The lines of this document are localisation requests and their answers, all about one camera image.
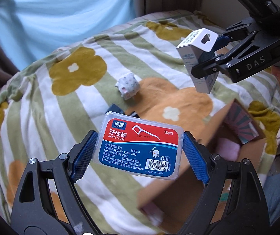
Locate small white carton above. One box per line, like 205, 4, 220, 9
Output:
176, 28, 219, 94

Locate striped teal pink box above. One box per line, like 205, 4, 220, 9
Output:
224, 101, 259, 145

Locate flower printed striped blanket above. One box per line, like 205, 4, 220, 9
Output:
0, 10, 280, 235

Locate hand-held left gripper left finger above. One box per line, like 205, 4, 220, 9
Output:
10, 130, 99, 235

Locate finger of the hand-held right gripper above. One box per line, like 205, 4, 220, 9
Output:
215, 17, 261, 48
191, 28, 280, 84

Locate pink plush item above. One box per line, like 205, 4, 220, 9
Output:
215, 137, 243, 162

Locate white pink packet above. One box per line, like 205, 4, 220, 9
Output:
141, 201, 165, 226

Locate clear dental floss box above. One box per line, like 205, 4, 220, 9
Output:
92, 111, 185, 180

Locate person's jeans leg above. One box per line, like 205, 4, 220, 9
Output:
262, 169, 280, 226

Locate light blue cloth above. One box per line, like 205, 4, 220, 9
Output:
0, 0, 145, 72

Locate small black case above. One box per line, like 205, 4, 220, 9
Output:
106, 103, 140, 121

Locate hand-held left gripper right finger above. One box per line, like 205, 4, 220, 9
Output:
179, 131, 270, 235

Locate rolled patterned socks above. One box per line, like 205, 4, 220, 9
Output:
115, 72, 140, 101

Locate brown cardboard box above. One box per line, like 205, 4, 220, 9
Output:
125, 98, 266, 228

